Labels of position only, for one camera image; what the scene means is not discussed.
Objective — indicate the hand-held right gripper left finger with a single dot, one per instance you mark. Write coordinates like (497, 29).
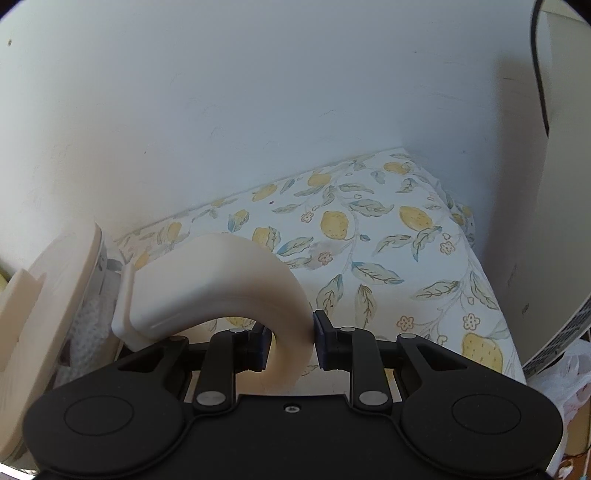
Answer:
(258, 349)

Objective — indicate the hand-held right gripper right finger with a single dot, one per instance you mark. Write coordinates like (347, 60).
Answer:
(322, 344)

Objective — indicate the cream plastic curved container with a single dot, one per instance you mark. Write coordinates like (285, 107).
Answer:
(207, 286)

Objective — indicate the lemon print tablecloth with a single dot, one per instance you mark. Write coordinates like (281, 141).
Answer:
(369, 230)

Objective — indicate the white textured cloth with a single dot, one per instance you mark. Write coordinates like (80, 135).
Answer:
(87, 332)

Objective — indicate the cream plastic board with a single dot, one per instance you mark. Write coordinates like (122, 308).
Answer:
(41, 323)

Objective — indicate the white plastic bag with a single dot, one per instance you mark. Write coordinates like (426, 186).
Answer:
(569, 383)

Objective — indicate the white appliance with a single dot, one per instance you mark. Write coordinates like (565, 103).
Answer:
(554, 230)

